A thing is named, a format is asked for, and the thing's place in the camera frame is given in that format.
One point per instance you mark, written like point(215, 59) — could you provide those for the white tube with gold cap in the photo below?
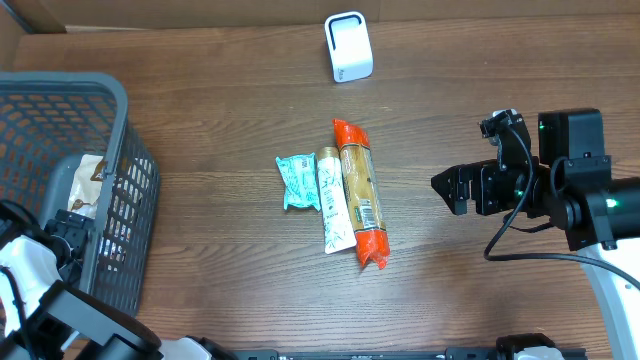
point(338, 230)

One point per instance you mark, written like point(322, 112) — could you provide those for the orange pasta packet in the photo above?
point(362, 194)

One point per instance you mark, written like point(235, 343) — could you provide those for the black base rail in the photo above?
point(452, 353)

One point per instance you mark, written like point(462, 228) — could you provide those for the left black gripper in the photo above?
point(64, 226)

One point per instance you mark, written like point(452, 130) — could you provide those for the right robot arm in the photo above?
point(570, 184)

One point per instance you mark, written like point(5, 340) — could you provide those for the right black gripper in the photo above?
point(477, 187)

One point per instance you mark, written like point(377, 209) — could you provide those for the white barcode scanner stand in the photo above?
point(349, 46)

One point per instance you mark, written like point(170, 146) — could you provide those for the teal snack packet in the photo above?
point(299, 176)

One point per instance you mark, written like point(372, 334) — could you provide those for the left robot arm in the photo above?
point(44, 314)

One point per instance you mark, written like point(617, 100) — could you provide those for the beige Pantree snack bag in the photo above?
point(86, 186)

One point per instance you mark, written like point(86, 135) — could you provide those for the grey plastic shopping basket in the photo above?
point(49, 121)

